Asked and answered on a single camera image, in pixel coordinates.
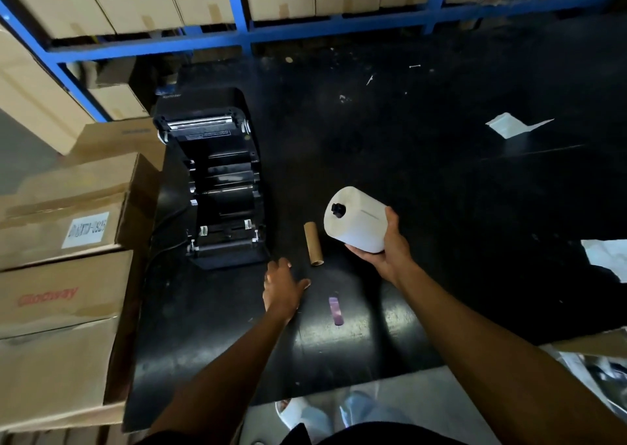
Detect white label paper roll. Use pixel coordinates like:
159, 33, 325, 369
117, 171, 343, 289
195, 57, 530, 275
323, 186, 391, 254

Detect black label printer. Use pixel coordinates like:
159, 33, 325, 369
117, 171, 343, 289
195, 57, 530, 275
153, 87, 270, 270

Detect red lettered cardboard box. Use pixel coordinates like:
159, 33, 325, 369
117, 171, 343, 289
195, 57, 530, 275
0, 250, 143, 431

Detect person's left white sandal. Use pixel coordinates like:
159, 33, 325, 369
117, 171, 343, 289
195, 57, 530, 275
275, 398, 307, 431

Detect person's left forearm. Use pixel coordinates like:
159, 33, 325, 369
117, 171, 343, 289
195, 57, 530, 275
146, 307, 300, 445

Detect person's blue jeans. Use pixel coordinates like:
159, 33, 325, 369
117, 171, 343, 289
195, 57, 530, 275
293, 390, 415, 433

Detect tall leaning cardboard box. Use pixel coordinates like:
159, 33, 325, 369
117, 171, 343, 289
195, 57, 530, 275
0, 26, 94, 156

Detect person's black shirt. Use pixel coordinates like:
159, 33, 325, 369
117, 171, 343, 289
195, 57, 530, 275
137, 420, 466, 445

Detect large white paper sheet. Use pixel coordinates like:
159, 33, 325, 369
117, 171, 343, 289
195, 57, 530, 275
581, 239, 627, 284

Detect brown cardboard piece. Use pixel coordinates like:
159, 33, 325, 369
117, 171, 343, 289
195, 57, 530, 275
551, 328, 627, 360

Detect small white paper scrap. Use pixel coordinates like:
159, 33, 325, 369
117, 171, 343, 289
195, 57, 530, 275
485, 112, 555, 140

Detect person's right forearm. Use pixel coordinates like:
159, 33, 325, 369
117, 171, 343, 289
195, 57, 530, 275
396, 268, 627, 445

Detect blue print cardboard box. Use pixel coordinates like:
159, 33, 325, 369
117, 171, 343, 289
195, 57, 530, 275
66, 118, 167, 171

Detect white label cardboard box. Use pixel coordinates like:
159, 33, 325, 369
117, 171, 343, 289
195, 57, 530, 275
0, 152, 160, 272

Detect small open cardboard box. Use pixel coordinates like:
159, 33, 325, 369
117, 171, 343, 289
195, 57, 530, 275
88, 83, 150, 121

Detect person's right hand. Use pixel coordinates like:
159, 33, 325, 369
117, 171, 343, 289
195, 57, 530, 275
345, 207, 415, 288

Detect person's left hand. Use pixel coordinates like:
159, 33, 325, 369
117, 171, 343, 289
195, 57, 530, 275
263, 257, 312, 321

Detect brown cardboard core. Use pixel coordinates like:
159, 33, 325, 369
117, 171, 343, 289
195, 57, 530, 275
303, 221, 325, 267

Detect white plastic object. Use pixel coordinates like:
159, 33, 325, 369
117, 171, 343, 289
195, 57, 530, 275
556, 351, 627, 411

